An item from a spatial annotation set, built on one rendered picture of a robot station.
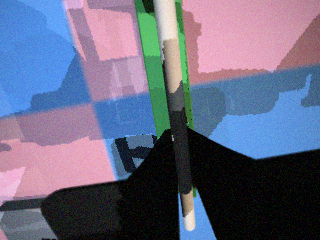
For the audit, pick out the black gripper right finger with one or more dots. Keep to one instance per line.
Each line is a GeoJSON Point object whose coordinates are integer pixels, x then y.
{"type": "Point", "coordinates": [231, 184]}

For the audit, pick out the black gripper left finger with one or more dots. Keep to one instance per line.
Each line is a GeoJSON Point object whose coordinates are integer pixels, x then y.
{"type": "Point", "coordinates": [147, 198]}

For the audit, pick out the long pin with red cap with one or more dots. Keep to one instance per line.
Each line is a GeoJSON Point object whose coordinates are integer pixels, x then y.
{"type": "Point", "coordinates": [167, 30]}

